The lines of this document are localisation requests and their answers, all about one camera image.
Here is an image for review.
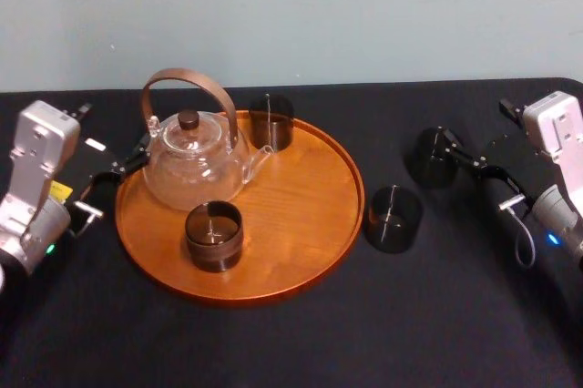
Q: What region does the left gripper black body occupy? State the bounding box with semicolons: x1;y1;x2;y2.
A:
47;135;125;209

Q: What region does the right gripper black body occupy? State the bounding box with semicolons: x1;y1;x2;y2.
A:
482;130;560;209

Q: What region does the round brown wooden tray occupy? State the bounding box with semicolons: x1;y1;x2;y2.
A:
114;109;366;310

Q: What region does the dark smoked glass cup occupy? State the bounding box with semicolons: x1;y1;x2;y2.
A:
248;93;295;153
363;184;424;255
184;199;243;274
404;127;459;190

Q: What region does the glass teapot lid, dark knob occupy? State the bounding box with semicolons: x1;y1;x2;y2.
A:
160;108;225;153

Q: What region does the black table cloth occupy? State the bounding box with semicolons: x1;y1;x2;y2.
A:
0;77;583;388

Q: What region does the right gripper cable, silver plug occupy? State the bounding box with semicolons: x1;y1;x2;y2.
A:
497;193;538;270

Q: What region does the gripper cable, silver plug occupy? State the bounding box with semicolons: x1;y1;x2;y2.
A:
497;193;538;270
67;199;106;239

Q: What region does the left gripper cable, silver plug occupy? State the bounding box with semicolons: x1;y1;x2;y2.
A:
67;199;106;239

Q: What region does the glass teapot with brown handle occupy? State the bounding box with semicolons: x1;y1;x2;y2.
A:
139;67;276;213

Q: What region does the plain pale wall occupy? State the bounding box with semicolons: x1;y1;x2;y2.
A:
0;0;583;94

